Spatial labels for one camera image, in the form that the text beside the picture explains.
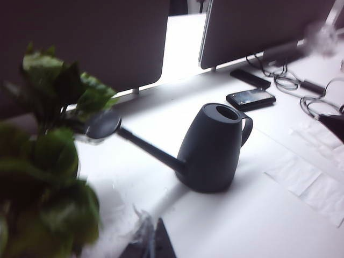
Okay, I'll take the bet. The crumpled clear plastic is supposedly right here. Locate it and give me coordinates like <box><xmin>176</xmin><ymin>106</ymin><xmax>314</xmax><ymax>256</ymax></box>
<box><xmin>303</xmin><ymin>18</ymin><xmax>344</xmax><ymax>59</ymax></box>

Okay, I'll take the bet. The green plant in white pot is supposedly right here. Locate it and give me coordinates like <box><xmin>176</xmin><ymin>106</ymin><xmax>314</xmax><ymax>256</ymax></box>
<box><xmin>0</xmin><ymin>42</ymin><xmax>121</xmax><ymax>258</ymax></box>

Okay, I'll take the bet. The white paper sheet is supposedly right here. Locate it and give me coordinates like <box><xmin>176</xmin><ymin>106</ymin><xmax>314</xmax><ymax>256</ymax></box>
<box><xmin>264</xmin><ymin>120</ymin><xmax>344</xmax><ymax>228</ymax></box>

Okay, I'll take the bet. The black inline cable adapter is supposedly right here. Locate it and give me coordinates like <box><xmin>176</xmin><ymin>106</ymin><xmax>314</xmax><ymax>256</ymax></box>
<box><xmin>299</xmin><ymin>78</ymin><xmax>326</xmax><ymax>94</ymax></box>

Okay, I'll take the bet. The black wedge-shaped object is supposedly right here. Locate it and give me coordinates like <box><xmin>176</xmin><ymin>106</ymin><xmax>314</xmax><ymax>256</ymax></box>
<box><xmin>318</xmin><ymin>113</ymin><xmax>344</xmax><ymax>145</ymax></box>

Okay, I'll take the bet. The black smartphone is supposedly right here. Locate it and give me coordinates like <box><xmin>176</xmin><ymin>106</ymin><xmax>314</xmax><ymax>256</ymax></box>
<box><xmin>225</xmin><ymin>88</ymin><xmax>277</xmax><ymax>112</ymax></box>

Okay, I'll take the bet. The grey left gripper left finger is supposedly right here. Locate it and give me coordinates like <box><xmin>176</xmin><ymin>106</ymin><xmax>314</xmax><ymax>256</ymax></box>
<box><xmin>118</xmin><ymin>206</ymin><xmax>156</xmax><ymax>258</ymax></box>

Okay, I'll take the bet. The black looped cable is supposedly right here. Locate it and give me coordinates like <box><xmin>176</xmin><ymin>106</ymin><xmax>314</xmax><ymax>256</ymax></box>
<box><xmin>299</xmin><ymin>77</ymin><xmax>344</xmax><ymax>121</ymax></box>
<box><xmin>246</xmin><ymin>51</ymin><xmax>302</xmax><ymax>94</ymax></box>

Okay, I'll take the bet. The dark grey watering can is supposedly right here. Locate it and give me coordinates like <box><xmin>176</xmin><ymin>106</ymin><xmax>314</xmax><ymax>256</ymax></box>
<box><xmin>85</xmin><ymin>103</ymin><xmax>254</xmax><ymax>194</ymax></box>

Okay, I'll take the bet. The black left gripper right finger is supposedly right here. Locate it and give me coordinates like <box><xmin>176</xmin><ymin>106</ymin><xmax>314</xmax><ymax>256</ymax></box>
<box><xmin>155</xmin><ymin>217</ymin><xmax>177</xmax><ymax>258</ymax></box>

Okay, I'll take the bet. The black slim remote bar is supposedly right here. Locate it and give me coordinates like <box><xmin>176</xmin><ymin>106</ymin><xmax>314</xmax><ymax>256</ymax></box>
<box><xmin>230</xmin><ymin>68</ymin><xmax>272</xmax><ymax>90</ymax></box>

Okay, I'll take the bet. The large grey desk divider panel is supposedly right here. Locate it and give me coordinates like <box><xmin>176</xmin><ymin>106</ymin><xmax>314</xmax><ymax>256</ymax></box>
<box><xmin>0</xmin><ymin>0</ymin><xmax>171</xmax><ymax>120</ymax></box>

